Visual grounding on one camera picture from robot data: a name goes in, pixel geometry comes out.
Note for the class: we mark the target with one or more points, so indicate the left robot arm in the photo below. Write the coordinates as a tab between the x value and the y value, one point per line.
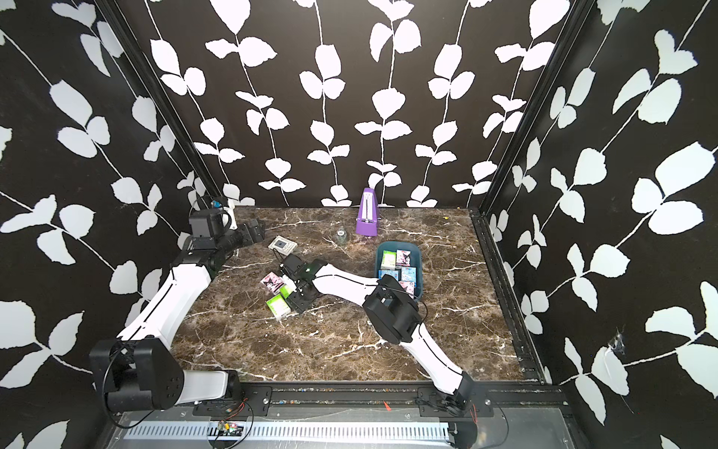
136	371

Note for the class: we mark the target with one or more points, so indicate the black front rail base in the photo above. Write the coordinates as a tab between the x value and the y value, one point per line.
380	415

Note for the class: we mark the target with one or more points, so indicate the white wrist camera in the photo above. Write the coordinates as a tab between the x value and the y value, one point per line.
289	283
223	207

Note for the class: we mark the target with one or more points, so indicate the teal plastic storage box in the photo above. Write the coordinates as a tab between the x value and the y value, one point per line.
416	261

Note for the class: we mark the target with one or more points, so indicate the blue cartoon tissue pack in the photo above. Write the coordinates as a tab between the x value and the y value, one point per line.
408	274
388	274

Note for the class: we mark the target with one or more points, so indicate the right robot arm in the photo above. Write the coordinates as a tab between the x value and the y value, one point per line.
395	316

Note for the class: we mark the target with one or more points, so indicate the pink Kuromi tissue pack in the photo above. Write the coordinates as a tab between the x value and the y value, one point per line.
273	282
409	287
403	258

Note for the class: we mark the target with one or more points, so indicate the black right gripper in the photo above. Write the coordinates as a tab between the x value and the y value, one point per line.
297	305

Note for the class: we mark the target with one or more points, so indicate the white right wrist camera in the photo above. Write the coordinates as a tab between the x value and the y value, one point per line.
289	283

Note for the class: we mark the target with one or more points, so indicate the playing card box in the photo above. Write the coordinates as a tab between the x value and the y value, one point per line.
282	246

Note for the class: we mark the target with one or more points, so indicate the purple metronome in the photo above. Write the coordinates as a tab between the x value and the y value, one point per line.
367	218

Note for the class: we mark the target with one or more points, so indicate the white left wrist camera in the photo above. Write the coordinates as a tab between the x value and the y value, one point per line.
223	207

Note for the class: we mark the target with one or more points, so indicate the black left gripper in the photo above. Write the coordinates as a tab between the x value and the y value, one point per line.
258	232

